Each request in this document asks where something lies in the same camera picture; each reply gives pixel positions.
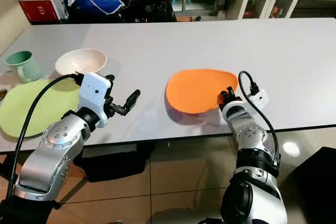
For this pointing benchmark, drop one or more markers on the green mug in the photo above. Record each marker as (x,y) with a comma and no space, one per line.
(23,66)

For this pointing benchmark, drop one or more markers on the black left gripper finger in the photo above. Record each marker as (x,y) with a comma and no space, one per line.
(133,100)
(111,79)

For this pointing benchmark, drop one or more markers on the black box under table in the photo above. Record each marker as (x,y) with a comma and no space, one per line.
(116,162)

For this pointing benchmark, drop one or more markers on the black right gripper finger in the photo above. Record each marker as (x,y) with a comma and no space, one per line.
(231,91)
(223,97)

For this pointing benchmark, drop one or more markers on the black chair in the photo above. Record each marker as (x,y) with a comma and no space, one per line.
(317,187)

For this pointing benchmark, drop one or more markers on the red cardboard box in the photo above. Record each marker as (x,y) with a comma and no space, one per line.
(41,10)

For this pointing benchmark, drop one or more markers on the orange plate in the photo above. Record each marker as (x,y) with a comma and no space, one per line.
(197,90)

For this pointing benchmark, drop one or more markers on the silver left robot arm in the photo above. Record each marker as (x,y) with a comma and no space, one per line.
(58,150)

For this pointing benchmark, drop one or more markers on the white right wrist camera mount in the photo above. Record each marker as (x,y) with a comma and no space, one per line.
(256,98)

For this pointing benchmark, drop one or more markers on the white bowl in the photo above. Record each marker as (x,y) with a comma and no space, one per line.
(80,61)

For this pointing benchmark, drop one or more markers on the light green plate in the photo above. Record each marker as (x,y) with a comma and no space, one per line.
(37,108)

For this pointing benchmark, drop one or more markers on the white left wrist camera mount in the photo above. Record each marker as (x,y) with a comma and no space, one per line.
(94,92)

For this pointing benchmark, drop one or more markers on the gold metal spoon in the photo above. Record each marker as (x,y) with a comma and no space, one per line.
(2,94)

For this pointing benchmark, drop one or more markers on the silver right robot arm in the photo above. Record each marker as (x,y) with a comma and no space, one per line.
(252,135)

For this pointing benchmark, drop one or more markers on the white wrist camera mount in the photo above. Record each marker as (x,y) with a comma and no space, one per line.
(94,92)
(256,98)

